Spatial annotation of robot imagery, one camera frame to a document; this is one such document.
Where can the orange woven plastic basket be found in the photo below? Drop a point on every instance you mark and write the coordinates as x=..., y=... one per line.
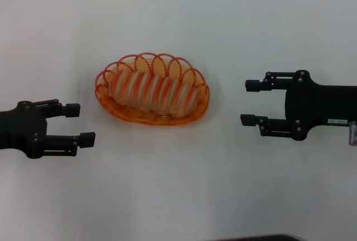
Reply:
x=156, y=116

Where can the orange striped bread loaf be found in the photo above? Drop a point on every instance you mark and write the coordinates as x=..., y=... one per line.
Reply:
x=153, y=93

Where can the black robot torso edge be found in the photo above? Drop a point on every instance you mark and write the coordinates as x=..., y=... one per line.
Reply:
x=259, y=237

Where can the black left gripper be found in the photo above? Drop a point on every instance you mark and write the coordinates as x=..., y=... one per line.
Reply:
x=22, y=129

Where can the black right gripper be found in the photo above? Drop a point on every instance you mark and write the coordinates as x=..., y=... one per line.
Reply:
x=320, y=104

